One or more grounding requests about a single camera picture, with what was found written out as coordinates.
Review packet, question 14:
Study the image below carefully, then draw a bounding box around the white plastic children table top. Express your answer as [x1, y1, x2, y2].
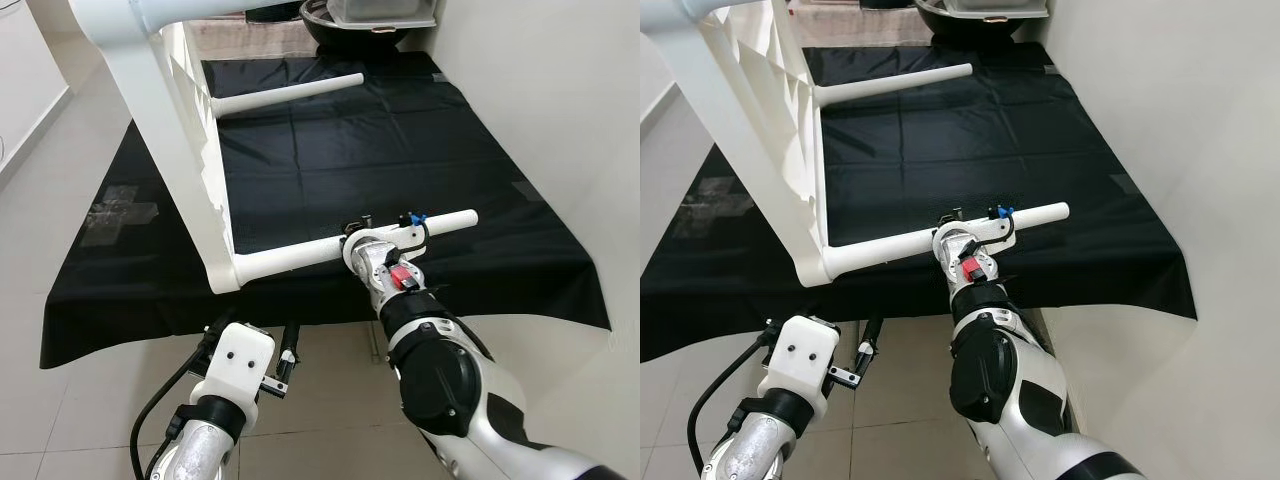
[68, 0, 246, 296]
[655, 0, 836, 289]

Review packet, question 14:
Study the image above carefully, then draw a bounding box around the black tablecloth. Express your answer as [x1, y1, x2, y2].
[40, 52, 613, 369]
[640, 45, 1199, 363]

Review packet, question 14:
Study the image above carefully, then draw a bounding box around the clear tape patch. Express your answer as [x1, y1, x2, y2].
[80, 185, 161, 246]
[675, 178, 756, 239]

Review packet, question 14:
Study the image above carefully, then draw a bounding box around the black wok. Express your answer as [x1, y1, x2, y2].
[915, 0, 1046, 46]
[300, 0, 431, 51]

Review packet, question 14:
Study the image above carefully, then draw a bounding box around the beige woven mat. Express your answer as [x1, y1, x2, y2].
[185, 20, 311, 59]
[790, 0, 921, 46]

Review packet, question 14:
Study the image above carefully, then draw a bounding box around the clear plastic storage box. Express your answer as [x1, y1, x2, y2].
[942, 0, 1051, 21]
[325, 0, 441, 29]

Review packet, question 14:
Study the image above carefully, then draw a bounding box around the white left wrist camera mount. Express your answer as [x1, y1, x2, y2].
[760, 315, 841, 401]
[190, 322, 276, 403]

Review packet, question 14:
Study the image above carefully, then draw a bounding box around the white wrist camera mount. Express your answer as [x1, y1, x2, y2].
[190, 322, 276, 403]
[380, 215, 433, 263]
[760, 315, 841, 401]

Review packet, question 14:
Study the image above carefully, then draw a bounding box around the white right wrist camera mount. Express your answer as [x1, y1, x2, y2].
[380, 215, 433, 263]

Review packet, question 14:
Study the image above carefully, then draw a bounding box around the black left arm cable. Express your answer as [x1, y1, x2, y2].
[130, 345, 216, 480]
[687, 335, 781, 471]

